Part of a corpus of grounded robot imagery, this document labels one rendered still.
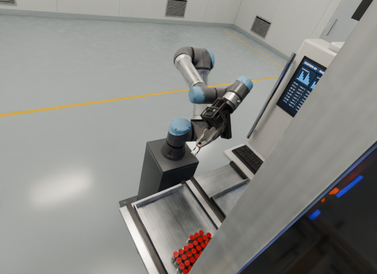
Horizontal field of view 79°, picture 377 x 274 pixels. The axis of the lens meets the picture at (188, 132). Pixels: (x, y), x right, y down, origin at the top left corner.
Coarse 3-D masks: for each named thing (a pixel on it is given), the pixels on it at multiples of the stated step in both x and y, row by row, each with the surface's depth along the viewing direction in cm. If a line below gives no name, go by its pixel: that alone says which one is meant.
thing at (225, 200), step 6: (246, 180) 123; (234, 186) 117; (240, 186) 121; (246, 186) 122; (222, 192) 113; (228, 192) 116; (234, 192) 117; (240, 192) 118; (210, 198) 109; (216, 198) 112; (222, 198) 113; (228, 198) 114; (234, 198) 114; (216, 204) 106; (222, 204) 110; (228, 204) 111; (234, 204) 112; (222, 210) 104; (228, 210) 109
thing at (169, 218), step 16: (176, 192) 109; (144, 208) 99; (160, 208) 101; (176, 208) 103; (192, 208) 105; (144, 224) 90; (160, 224) 96; (176, 224) 97; (192, 224) 99; (208, 224) 100; (160, 240) 91; (176, 240) 92; (160, 256) 83; (176, 272) 83
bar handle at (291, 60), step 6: (294, 54) 117; (288, 60) 120; (294, 60) 122; (288, 66) 121; (282, 72) 124; (282, 78) 126; (276, 84) 128; (276, 90) 131; (270, 96) 133; (264, 108) 138; (258, 114) 144; (258, 120) 144; (252, 126) 148; (252, 132) 151
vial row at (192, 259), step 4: (200, 252) 86; (196, 256) 85; (188, 260) 85; (192, 260) 84; (196, 260) 85; (180, 264) 81; (184, 264) 82; (188, 264) 82; (192, 264) 84; (180, 268) 81; (184, 268) 81; (180, 272) 82
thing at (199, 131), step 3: (204, 126) 91; (207, 126) 92; (195, 129) 88; (198, 129) 89; (201, 129) 90; (204, 129) 91; (198, 132) 90; (201, 132) 90; (198, 135) 90; (201, 135) 91; (198, 138) 90; (201, 138) 90; (204, 138) 91; (198, 141) 89; (201, 141) 90
